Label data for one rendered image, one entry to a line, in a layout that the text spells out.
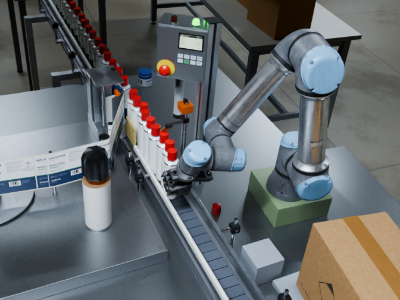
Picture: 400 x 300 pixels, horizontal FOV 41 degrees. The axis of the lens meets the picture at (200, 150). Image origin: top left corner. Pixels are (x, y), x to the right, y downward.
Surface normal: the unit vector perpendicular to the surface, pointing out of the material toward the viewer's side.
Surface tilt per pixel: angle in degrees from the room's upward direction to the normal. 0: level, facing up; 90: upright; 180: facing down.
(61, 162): 90
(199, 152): 30
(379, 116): 0
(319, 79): 83
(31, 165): 90
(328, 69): 83
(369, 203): 0
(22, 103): 0
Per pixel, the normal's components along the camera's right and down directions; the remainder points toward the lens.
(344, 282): -0.96, 0.11
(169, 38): -0.17, 0.58
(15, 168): 0.32, 0.59
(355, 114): 0.07, -0.80
